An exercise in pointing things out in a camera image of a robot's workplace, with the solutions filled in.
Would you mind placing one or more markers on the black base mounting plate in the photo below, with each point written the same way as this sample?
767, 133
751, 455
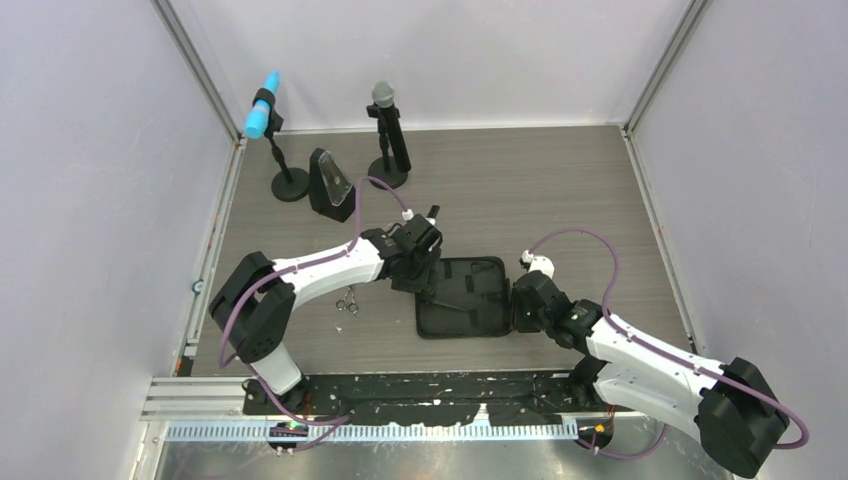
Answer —
509, 398

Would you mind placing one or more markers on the black metronome clear cover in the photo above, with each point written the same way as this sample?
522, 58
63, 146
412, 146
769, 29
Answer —
331, 193

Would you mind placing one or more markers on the blue microphone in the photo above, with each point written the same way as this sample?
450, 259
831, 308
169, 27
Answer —
259, 117

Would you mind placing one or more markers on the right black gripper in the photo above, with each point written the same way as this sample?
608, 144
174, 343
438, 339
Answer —
519, 324

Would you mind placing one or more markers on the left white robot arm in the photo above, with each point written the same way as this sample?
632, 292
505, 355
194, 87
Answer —
254, 305

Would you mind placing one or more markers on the left silver scissors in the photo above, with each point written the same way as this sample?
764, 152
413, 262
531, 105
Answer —
348, 302

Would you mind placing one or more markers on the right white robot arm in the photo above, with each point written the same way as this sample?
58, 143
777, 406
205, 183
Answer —
728, 408

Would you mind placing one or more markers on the black hair clip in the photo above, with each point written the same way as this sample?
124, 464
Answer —
445, 305

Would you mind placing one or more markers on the right black mic stand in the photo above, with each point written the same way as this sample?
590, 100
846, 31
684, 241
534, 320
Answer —
385, 167

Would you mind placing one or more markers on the black zip tool case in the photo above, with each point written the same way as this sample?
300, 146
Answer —
473, 282

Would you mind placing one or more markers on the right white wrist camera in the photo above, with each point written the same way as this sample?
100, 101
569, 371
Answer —
532, 262

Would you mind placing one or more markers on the aluminium frame rail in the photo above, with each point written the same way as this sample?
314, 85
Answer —
212, 408

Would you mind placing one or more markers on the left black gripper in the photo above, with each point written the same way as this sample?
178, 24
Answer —
426, 282

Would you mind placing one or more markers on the grey black microphone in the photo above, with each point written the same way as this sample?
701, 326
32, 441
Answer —
383, 96

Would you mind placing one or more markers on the black mic stand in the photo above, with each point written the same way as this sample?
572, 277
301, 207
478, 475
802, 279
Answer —
290, 184
385, 167

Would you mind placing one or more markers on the left black mic stand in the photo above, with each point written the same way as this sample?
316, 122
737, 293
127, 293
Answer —
290, 184

